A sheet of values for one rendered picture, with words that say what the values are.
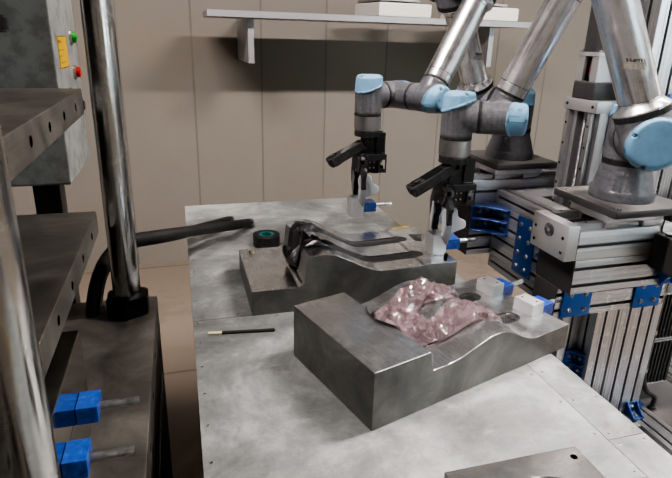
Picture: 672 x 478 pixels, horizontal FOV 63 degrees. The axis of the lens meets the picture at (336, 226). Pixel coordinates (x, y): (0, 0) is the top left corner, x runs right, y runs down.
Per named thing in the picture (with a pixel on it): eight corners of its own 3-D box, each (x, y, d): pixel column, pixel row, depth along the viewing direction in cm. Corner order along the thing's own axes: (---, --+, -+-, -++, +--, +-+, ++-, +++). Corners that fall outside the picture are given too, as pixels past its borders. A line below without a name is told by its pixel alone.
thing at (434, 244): (469, 245, 144) (471, 226, 143) (479, 252, 140) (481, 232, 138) (423, 249, 141) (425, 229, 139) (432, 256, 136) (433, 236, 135)
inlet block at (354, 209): (387, 210, 167) (388, 193, 165) (393, 215, 162) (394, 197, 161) (346, 212, 163) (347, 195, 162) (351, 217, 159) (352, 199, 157)
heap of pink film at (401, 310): (449, 292, 124) (453, 260, 121) (512, 326, 110) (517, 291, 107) (355, 320, 110) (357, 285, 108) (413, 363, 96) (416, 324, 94)
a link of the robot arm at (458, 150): (448, 142, 126) (433, 136, 133) (446, 161, 127) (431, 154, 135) (477, 141, 128) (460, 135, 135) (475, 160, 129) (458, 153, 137)
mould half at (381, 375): (472, 298, 135) (477, 257, 131) (564, 347, 114) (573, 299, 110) (293, 355, 109) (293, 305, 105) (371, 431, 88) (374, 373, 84)
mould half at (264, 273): (412, 255, 160) (415, 211, 156) (453, 294, 136) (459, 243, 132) (239, 270, 147) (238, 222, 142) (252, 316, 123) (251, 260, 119)
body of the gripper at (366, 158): (386, 175, 156) (388, 132, 152) (357, 176, 154) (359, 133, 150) (377, 169, 163) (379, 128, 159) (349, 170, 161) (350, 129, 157)
